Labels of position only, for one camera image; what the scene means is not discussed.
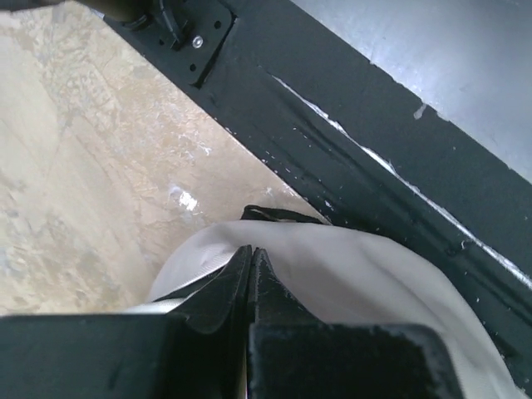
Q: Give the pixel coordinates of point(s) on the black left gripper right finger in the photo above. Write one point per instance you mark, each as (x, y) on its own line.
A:
(292, 354)

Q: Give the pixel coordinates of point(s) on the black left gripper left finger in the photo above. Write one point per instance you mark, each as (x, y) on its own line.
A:
(193, 351)

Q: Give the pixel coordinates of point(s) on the beige canvas backpack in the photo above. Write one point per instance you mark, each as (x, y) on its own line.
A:
(344, 275)

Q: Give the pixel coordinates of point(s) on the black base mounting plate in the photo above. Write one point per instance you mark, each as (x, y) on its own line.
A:
(409, 119)

